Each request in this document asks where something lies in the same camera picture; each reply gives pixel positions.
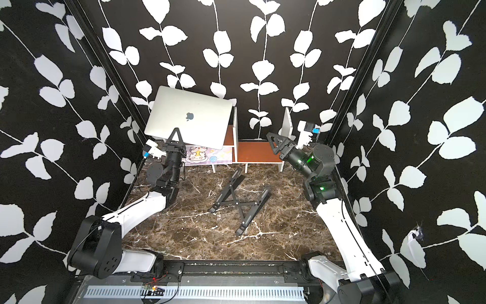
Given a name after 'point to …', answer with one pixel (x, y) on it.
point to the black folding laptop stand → (250, 209)
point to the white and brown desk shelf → (252, 151)
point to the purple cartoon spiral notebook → (197, 155)
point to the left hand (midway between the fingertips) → (180, 126)
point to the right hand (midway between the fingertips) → (269, 136)
